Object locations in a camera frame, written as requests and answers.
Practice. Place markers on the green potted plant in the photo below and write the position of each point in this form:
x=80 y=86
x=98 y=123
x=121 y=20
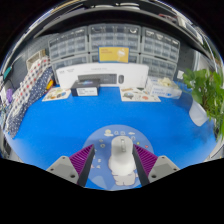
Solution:
x=206 y=88

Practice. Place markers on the cream woven basket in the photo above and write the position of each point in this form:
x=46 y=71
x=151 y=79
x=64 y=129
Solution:
x=35 y=58

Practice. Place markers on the grey small-parts drawer cabinet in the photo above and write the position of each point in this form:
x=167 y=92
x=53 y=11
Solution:
x=134 y=57
x=161 y=68
x=66 y=41
x=115 y=35
x=70 y=61
x=160 y=41

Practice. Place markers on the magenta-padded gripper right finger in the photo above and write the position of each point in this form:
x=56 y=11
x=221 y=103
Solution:
x=163 y=166

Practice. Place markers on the purple bag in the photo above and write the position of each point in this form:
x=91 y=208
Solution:
x=9 y=96

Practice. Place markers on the white computer mouse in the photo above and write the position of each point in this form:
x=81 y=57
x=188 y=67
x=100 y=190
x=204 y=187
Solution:
x=121 y=156

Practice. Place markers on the round blue cartoon mouse pad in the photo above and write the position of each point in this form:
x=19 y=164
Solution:
x=100 y=136

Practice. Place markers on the yellow card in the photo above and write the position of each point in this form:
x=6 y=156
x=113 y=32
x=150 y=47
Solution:
x=113 y=55

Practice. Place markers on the small black box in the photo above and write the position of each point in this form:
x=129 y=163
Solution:
x=85 y=85

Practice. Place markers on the teal object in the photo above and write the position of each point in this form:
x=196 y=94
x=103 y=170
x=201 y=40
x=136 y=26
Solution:
x=7 y=72

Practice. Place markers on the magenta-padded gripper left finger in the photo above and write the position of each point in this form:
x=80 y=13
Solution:
x=61 y=166

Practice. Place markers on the colourful picture card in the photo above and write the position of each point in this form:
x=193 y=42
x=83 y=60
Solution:
x=56 y=94
x=140 y=94

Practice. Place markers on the grey pegboard panel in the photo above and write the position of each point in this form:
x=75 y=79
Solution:
x=36 y=45

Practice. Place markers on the small yellow object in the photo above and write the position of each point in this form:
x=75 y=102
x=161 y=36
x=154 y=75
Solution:
x=49 y=84

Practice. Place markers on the white plant pot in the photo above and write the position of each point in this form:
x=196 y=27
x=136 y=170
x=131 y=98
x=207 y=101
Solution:
x=198 y=115

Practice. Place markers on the clear plastic box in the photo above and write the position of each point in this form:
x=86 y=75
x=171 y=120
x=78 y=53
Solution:
x=165 y=90

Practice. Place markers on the red blue checkered cloth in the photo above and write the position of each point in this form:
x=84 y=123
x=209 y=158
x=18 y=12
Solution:
x=30 y=83

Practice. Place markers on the navy white-dotted cloth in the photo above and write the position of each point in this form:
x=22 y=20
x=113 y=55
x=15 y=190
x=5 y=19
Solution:
x=18 y=116

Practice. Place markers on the long white keyboard box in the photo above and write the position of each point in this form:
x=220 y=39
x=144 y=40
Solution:
x=136 y=73

